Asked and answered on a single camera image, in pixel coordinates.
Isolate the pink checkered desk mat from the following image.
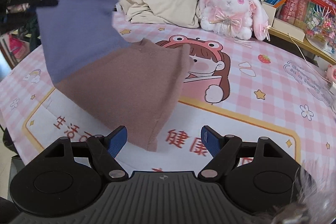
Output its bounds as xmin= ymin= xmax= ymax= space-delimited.
xmin=1 ymin=13 xmax=335 ymax=174

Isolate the colourful bead ornament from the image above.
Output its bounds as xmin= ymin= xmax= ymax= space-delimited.
xmin=306 ymin=5 xmax=335 ymax=52

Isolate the cream garment pile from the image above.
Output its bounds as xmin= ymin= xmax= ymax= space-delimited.
xmin=119 ymin=0 xmax=199 ymax=28

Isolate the small pink pig toy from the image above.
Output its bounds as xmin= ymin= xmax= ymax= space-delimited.
xmin=326 ymin=64 xmax=336 ymax=83

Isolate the mauve and lavender sweater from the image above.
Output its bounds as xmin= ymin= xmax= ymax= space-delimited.
xmin=36 ymin=0 xmax=193 ymax=151

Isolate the white pink plush bunny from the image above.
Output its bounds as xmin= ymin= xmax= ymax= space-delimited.
xmin=198 ymin=0 xmax=269 ymax=41

